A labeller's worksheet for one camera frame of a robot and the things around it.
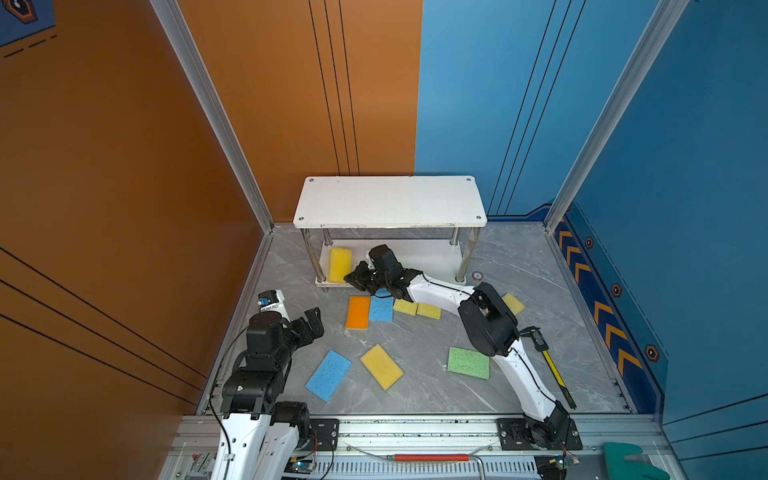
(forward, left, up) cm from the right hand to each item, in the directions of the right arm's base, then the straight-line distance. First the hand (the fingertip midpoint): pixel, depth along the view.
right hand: (340, 278), depth 92 cm
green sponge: (-23, -38, -9) cm, 45 cm away
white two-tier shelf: (+1, -27, +23) cm, 36 cm away
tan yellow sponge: (-4, -55, -10) cm, 57 cm away
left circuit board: (-46, +6, -12) cm, 48 cm away
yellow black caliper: (-16, -60, -11) cm, 63 cm away
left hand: (-17, +5, +9) cm, 20 cm away
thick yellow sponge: (+4, +1, +1) cm, 5 cm away
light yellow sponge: (-5, -20, -8) cm, 23 cm away
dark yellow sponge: (-25, -14, -9) cm, 30 cm away
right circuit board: (-46, -56, -11) cm, 73 cm away
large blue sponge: (-26, +1, -9) cm, 28 cm away
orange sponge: (-8, -5, -8) cm, 12 cm away
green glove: (-47, -69, -11) cm, 84 cm away
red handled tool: (-45, -26, -10) cm, 53 cm away
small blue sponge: (-6, -13, -9) cm, 16 cm away
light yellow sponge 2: (-7, -28, -8) cm, 30 cm away
